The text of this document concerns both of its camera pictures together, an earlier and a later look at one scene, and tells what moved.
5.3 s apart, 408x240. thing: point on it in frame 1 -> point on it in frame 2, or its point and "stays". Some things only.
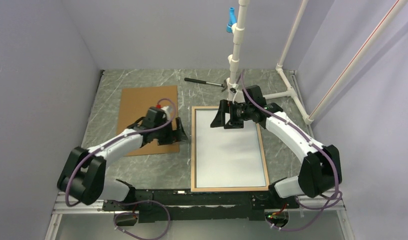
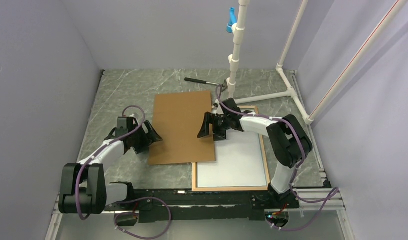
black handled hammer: [225, 84] stays
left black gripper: [174, 135] -> [151, 138]
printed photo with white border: [228, 158] stays
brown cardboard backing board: [134, 103] -> [178, 118]
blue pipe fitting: [233, 19] stays
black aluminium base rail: [171, 206] stays
